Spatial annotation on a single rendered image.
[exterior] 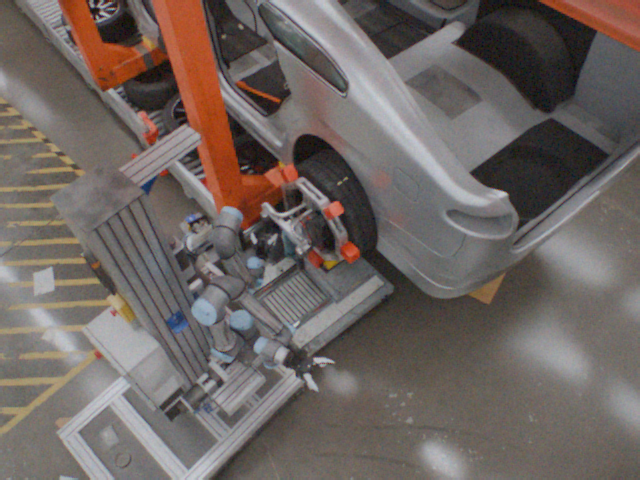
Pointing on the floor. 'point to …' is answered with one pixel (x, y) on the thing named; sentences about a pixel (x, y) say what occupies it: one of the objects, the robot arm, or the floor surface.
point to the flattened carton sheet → (487, 290)
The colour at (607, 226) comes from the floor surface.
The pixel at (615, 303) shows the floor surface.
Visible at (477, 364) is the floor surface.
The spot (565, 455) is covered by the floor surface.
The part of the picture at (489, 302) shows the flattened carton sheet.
